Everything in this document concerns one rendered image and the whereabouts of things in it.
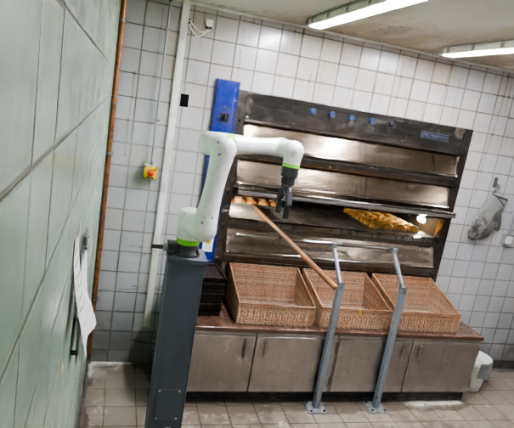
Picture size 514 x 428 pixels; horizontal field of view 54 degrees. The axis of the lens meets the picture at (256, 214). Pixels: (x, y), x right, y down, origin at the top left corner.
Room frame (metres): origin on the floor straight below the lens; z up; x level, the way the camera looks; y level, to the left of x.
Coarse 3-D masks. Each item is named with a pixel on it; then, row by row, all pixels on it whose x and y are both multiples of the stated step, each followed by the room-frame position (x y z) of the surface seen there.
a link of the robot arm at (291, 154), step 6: (282, 144) 2.72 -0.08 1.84; (288, 144) 2.67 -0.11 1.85; (294, 144) 2.66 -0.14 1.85; (300, 144) 2.68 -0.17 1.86; (282, 150) 2.70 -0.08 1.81; (288, 150) 2.66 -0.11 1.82; (294, 150) 2.65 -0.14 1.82; (300, 150) 2.66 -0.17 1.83; (282, 156) 2.74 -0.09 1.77; (288, 156) 2.66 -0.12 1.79; (294, 156) 2.65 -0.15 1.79; (300, 156) 2.67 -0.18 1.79; (288, 162) 2.66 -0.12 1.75; (294, 162) 2.66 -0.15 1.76; (300, 162) 2.70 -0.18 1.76
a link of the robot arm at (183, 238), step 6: (180, 210) 2.55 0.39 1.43; (186, 210) 2.53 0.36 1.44; (192, 210) 2.52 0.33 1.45; (180, 216) 2.52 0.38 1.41; (186, 216) 2.48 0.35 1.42; (180, 222) 2.52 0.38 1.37; (180, 228) 2.51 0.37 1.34; (180, 234) 2.51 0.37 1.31; (186, 234) 2.50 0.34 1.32; (180, 240) 2.51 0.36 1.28; (186, 240) 2.50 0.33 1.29; (192, 240) 2.51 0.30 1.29
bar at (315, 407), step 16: (304, 240) 3.39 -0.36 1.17; (320, 240) 3.43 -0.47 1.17; (336, 256) 3.40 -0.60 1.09; (336, 272) 3.33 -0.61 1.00; (400, 272) 3.48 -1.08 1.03; (400, 288) 3.39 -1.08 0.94; (336, 304) 3.24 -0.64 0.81; (400, 304) 3.37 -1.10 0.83; (336, 320) 3.24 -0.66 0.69; (384, 352) 3.40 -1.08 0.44; (320, 368) 3.25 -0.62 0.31; (384, 368) 3.37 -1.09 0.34; (320, 384) 3.24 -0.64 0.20; (384, 384) 3.38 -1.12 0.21
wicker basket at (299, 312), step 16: (240, 272) 3.61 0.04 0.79; (256, 272) 3.65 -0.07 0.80; (272, 272) 3.68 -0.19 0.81; (288, 272) 3.72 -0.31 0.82; (256, 288) 3.62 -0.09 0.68; (272, 288) 3.66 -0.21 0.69; (288, 288) 3.69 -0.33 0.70; (304, 288) 3.54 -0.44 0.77; (240, 304) 3.16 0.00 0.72; (256, 304) 3.19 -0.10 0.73; (272, 304) 3.22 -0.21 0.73; (288, 304) 3.63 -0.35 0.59; (304, 304) 3.49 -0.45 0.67; (240, 320) 3.17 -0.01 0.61; (256, 320) 3.20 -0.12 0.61; (272, 320) 3.23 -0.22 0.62; (288, 320) 3.26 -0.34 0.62; (304, 320) 3.29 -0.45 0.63
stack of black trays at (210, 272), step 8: (208, 264) 3.46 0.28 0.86; (216, 264) 3.48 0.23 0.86; (208, 272) 3.32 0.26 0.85; (216, 272) 3.35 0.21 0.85; (208, 280) 3.19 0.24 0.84; (216, 280) 3.21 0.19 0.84; (224, 280) 3.24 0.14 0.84; (208, 288) 3.20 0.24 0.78; (216, 288) 3.22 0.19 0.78; (208, 296) 3.20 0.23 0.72; (216, 296) 3.23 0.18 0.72; (200, 304) 3.18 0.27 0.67; (208, 304) 3.20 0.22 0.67; (216, 304) 3.21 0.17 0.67; (200, 312) 3.19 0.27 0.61; (208, 312) 3.21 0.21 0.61; (216, 312) 3.23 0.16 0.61
